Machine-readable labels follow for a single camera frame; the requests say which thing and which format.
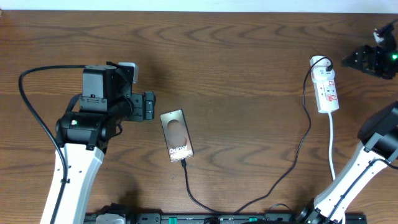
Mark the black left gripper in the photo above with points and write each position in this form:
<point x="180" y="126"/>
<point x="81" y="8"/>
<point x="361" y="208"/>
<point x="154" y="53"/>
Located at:
<point x="139" y="112"/>

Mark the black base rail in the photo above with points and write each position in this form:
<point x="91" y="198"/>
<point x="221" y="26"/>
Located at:
<point x="116" y="213"/>

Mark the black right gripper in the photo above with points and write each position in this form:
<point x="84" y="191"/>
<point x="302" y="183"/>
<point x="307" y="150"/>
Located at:
<point x="374" y="51"/>

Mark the white power strip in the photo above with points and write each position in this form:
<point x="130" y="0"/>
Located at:
<point x="323" y="78"/>

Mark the Galaxy S25 Ultra smartphone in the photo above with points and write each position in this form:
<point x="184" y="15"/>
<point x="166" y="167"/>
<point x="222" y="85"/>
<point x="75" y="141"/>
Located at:
<point x="176" y="135"/>

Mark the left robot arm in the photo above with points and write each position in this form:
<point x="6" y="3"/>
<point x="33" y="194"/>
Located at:
<point x="84" y="131"/>

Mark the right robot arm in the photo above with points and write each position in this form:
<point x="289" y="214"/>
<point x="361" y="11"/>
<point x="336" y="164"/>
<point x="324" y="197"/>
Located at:
<point x="377" y="147"/>

